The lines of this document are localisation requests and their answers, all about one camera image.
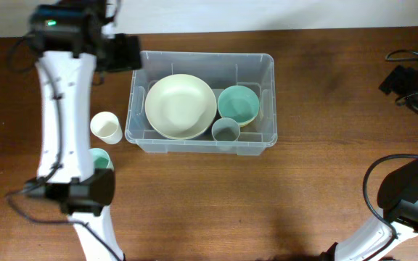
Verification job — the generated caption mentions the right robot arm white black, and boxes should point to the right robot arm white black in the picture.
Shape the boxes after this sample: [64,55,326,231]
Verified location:
[319,51,418,261]

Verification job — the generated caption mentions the clear plastic storage container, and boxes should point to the clear plastic storage container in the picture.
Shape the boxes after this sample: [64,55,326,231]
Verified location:
[125,51,278,156]

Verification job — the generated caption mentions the cream cup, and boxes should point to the cream cup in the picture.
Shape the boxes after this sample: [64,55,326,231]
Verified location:
[90,112,123,145]

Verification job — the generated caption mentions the yellow bowl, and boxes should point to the yellow bowl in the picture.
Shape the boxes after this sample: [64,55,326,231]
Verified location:
[238,115,257,128]

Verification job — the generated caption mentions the green cup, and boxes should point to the green cup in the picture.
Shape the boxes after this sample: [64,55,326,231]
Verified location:
[89,148,115,170]

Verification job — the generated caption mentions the green bowl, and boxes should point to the green bowl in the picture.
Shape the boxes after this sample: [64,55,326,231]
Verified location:
[218,86,260,127]

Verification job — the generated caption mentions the grey cup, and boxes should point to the grey cup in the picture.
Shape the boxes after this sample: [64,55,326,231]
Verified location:
[211,117,241,141]

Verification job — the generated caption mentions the cream plate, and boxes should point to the cream plate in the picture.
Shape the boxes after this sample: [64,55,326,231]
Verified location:
[144,74,217,140]

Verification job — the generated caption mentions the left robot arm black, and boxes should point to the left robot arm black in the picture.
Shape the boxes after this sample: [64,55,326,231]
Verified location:
[22,1,142,260]

